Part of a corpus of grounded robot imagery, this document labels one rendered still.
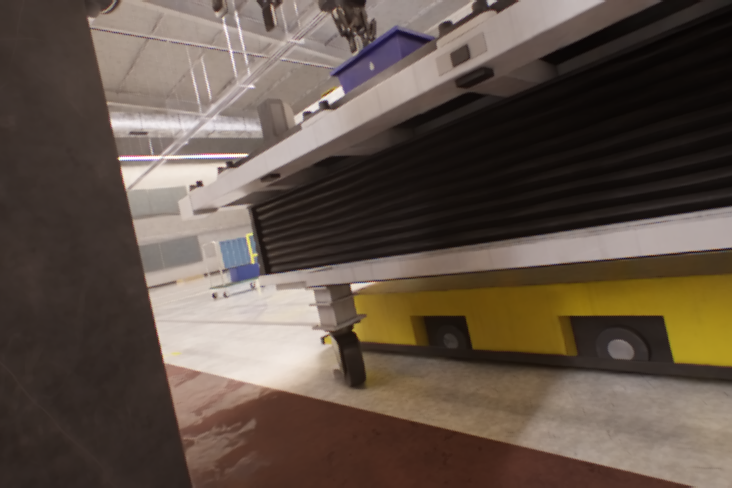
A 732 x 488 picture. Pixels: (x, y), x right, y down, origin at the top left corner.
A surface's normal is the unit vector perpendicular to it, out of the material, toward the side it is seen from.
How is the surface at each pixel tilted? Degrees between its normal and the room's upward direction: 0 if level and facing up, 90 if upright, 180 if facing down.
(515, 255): 90
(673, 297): 90
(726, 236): 90
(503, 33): 90
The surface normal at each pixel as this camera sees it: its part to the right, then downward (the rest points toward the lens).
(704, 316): -0.71, 0.16
